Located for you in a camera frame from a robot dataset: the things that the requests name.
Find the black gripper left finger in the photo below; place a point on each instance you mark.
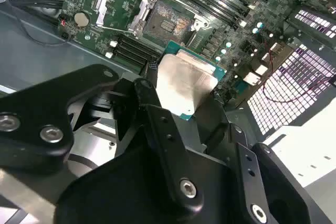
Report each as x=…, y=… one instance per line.
x=34, y=103

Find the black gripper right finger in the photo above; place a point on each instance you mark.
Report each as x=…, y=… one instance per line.
x=246, y=169

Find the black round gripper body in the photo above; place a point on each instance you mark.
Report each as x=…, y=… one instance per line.
x=118, y=195

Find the silver topped green CPU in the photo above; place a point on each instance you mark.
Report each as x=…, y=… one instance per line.
x=183, y=85

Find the metal CPU socket cover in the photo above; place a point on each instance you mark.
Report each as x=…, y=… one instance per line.
x=102, y=18

